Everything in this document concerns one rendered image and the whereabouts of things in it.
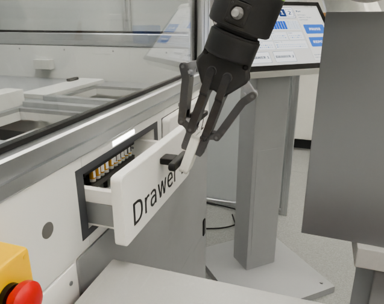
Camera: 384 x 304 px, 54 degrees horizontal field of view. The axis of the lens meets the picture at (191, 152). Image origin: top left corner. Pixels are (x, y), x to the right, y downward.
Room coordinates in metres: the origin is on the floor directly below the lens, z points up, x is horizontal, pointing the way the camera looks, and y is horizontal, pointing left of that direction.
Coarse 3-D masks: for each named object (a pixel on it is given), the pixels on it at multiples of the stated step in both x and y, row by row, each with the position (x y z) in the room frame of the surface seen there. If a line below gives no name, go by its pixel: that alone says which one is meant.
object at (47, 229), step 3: (48, 222) 0.42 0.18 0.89; (45, 225) 0.42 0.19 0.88; (48, 225) 0.42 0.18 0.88; (51, 225) 0.43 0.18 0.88; (45, 228) 0.42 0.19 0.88; (48, 228) 0.42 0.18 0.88; (51, 228) 0.43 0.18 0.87; (42, 231) 0.41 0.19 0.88; (45, 231) 0.41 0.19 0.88; (48, 231) 0.42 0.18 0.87; (51, 231) 0.42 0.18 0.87; (42, 234) 0.41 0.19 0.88; (45, 234) 0.41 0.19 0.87; (48, 234) 0.42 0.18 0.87; (51, 234) 0.42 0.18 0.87; (45, 237) 0.41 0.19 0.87; (48, 237) 0.42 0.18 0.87
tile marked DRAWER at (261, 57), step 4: (260, 52) 1.37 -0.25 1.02; (264, 52) 1.38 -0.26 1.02; (268, 52) 1.39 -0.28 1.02; (256, 56) 1.36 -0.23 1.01; (260, 56) 1.36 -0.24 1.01; (264, 56) 1.37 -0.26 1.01; (268, 56) 1.38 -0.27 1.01; (256, 60) 1.34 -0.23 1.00; (260, 60) 1.35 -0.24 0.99; (264, 60) 1.36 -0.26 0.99; (268, 60) 1.36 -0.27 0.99
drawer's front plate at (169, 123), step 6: (192, 102) 0.96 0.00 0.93; (192, 108) 0.93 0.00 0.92; (174, 114) 0.83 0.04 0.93; (162, 120) 0.79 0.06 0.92; (168, 120) 0.78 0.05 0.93; (174, 120) 0.81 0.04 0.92; (204, 120) 1.04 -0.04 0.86; (162, 126) 0.78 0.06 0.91; (168, 126) 0.78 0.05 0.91; (174, 126) 0.81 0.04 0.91; (204, 126) 1.04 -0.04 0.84; (162, 132) 0.79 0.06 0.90; (168, 132) 0.78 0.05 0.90
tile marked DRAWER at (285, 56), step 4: (272, 52) 1.39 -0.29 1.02; (276, 52) 1.40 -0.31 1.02; (280, 52) 1.41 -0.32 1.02; (284, 52) 1.41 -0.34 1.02; (288, 52) 1.42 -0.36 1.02; (292, 52) 1.43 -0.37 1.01; (276, 56) 1.39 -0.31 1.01; (280, 56) 1.40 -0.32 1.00; (284, 56) 1.40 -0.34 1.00; (288, 56) 1.41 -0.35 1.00; (292, 56) 1.42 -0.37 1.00; (276, 60) 1.37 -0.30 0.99; (280, 60) 1.38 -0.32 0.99; (284, 60) 1.39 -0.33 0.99; (288, 60) 1.39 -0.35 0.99; (292, 60) 1.40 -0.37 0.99; (296, 60) 1.41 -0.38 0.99
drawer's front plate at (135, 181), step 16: (176, 128) 0.71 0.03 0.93; (160, 144) 0.61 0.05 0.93; (176, 144) 0.67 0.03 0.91; (144, 160) 0.53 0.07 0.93; (112, 176) 0.47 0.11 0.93; (128, 176) 0.48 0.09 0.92; (144, 176) 0.53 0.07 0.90; (160, 176) 0.59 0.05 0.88; (176, 176) 0.66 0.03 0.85; (112, 192) 0.47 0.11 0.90; (128, 192) 0.48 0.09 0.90; (144, 192) 0.53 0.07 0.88; (128, 208) 0.48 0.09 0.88; (144, 208) 0.53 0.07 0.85; (128, 224) 0.48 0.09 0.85; (144, 224) 0.52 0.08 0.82; (128, 240) 0.47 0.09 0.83
